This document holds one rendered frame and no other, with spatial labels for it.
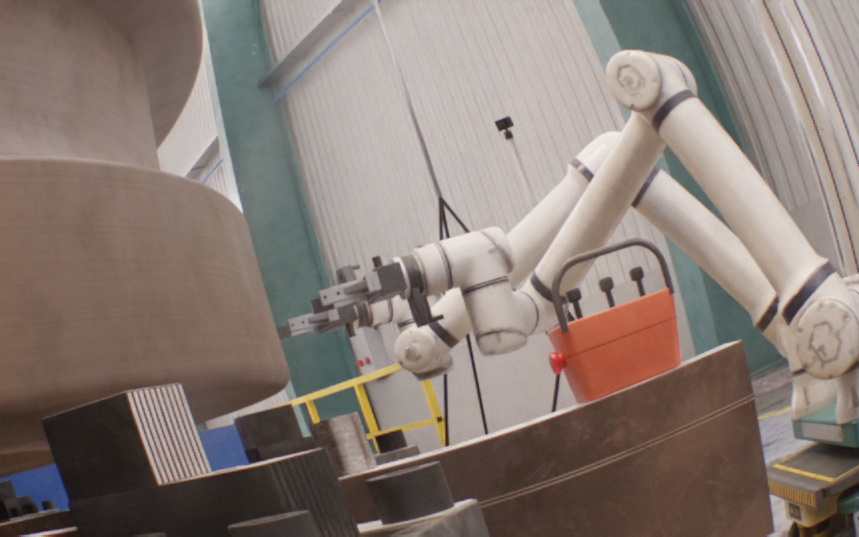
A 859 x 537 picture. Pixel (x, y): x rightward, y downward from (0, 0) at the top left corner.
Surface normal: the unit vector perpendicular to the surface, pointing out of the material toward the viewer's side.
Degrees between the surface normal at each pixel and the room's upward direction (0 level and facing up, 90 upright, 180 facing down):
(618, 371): 97
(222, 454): 90
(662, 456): 90
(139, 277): 90
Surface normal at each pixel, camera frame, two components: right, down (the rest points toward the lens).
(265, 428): 0.41, -0.19
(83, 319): 0.91, -0.30
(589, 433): 0.04, -0.09
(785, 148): -0.88, 0.24
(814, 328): -0.57, 0.22
